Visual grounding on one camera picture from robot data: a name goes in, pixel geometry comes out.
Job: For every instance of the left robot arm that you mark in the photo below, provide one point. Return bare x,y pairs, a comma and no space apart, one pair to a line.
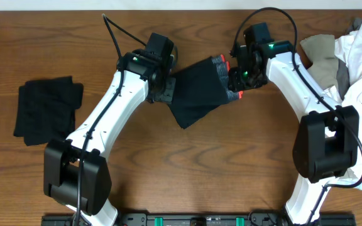
76,170

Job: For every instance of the black leggings with red waistband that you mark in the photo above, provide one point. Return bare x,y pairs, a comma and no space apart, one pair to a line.
200,88

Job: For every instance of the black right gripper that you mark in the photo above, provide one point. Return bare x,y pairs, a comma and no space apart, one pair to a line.
237,83

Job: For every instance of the grey garment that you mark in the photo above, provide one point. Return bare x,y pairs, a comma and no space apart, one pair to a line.
348,49

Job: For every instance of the folded black garment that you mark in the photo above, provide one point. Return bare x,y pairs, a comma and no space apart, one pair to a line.
46,109

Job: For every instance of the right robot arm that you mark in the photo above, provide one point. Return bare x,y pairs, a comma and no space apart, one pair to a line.
326,144

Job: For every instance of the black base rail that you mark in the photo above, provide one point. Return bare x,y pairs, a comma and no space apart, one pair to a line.
254,218

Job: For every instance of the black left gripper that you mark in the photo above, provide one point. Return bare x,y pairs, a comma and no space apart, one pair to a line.
168,90

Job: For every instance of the khaki beige garment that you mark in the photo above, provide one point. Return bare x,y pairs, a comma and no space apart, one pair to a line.
319,49

